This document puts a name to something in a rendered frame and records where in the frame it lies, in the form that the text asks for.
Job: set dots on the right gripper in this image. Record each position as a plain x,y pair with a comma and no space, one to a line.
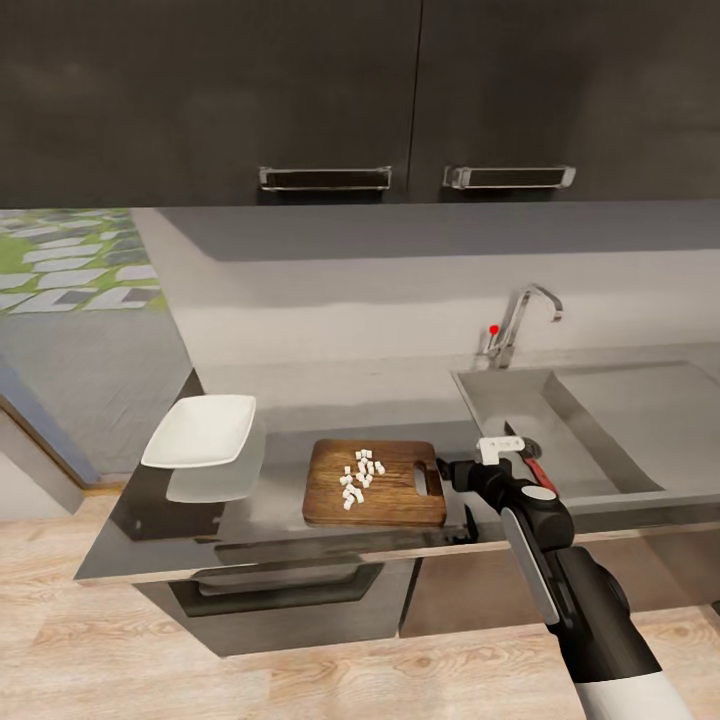
468,476

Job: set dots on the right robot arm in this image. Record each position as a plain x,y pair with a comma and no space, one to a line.
615,673

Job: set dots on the bowl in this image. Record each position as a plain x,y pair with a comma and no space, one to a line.
201,432

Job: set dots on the drop in sink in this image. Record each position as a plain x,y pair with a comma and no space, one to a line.
602,432

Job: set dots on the cabinet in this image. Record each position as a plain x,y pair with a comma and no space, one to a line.
207,103

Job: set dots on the dishwasher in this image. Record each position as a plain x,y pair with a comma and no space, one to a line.
247,613

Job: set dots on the parer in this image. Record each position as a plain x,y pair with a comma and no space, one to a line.
536,469

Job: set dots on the cutting board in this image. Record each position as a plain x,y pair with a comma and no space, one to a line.
387,499

